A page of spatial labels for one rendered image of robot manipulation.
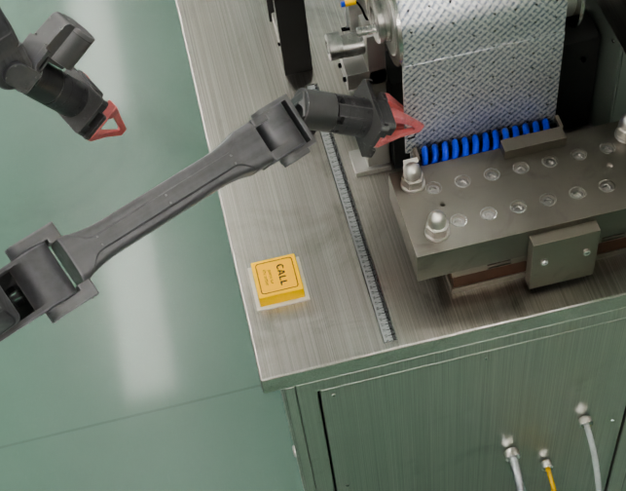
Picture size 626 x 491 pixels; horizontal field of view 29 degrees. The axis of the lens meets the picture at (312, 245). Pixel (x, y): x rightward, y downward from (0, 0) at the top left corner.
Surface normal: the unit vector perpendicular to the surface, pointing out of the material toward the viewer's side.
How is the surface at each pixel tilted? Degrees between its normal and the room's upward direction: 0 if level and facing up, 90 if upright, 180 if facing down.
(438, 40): 90
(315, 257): 0
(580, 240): 90
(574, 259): 90
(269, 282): 0
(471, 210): 0
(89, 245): 36
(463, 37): 90
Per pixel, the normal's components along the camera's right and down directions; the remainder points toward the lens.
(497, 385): 0.22, 0.78
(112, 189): -0.09, -0.59
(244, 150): 0.36, -0.17
